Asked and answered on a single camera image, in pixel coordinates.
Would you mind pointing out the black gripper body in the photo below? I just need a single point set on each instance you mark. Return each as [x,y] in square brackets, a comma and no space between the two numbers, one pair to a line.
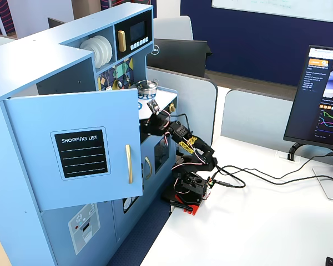
[152,125]

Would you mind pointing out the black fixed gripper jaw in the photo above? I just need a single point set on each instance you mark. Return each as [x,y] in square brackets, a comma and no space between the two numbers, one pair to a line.
[147,128]

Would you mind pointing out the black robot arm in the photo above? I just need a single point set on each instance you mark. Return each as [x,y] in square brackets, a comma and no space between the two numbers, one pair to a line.
[199,155]

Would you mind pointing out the steel pot with lid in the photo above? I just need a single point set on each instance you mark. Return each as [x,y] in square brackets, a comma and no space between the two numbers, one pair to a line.
[147,86]

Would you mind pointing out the gold stove knob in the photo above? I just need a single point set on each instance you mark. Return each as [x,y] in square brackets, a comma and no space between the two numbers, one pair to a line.
[171,107]

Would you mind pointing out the grey desk divider panel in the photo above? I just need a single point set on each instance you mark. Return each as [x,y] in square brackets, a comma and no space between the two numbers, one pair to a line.
[199,110]
[255,119]

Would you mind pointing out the hanging metal ladle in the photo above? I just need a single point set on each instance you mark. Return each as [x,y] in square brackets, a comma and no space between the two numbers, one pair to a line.
[118,84]

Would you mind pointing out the hanging metal spoon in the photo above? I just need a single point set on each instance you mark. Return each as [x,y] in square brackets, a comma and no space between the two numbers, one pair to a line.
[127,79]

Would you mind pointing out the black dell monitor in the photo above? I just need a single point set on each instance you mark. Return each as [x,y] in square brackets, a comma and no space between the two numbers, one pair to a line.
[180,56]

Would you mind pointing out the white toy plate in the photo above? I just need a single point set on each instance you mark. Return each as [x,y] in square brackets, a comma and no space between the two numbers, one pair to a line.
[110,51]
[87,47]
[104,50]

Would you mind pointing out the red and black base clamp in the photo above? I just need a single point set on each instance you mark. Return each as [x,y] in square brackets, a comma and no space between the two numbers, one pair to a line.
[190,206]

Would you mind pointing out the black toy microwave door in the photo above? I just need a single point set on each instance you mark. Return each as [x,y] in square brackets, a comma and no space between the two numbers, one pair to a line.
[137,30]

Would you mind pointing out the grey office chair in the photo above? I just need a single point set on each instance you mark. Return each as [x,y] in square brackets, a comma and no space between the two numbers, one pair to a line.
[173,27]

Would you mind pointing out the open blue cabinet door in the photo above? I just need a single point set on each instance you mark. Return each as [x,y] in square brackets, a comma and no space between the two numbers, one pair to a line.
[30,138]

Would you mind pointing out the blue toy kitchen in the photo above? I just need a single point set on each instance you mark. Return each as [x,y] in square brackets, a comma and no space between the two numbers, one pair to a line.
[30,55]

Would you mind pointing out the dark partition panel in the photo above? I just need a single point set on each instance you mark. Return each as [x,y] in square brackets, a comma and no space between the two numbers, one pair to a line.
[55,22]

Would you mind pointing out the computer monitor showing graphs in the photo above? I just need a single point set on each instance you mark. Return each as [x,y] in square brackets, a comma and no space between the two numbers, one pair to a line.
[302,105]

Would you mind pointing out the white whiteboard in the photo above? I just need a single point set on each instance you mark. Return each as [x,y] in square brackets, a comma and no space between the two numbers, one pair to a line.
[266,8]

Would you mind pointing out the silver monitor stand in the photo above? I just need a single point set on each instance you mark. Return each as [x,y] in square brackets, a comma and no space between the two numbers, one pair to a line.
[330,185]

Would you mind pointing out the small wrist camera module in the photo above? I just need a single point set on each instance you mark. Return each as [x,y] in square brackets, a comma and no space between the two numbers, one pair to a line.
[153,106]

